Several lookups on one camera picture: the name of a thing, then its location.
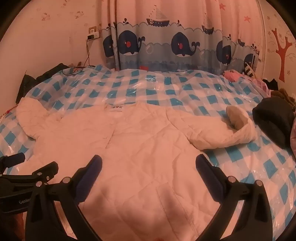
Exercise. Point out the red tree wall sticker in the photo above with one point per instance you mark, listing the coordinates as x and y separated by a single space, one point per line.
282 58

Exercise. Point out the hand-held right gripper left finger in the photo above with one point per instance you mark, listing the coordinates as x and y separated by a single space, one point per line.
92 170

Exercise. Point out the whale print curtain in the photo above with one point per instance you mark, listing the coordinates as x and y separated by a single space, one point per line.
185 27

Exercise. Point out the black puffer garment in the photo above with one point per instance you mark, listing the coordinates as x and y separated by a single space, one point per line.
30 81

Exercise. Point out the white quilted jacket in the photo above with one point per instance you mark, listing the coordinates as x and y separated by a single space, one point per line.
138 150

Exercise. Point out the blue checked bed cover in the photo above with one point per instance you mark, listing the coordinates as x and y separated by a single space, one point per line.
161 85

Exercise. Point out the brown plush toy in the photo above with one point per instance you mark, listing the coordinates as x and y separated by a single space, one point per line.
283 92

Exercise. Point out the black cloth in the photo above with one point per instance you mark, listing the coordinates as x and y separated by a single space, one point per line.
272 120

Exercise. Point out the striped plush toy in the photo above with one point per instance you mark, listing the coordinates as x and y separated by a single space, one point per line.
248 69

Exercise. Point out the pink cloth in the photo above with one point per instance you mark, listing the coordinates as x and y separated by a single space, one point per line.
231 75

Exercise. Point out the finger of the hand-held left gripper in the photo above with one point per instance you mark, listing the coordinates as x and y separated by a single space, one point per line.
13 160
47 172

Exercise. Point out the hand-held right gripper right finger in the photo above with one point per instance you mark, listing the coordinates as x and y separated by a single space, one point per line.
205 171

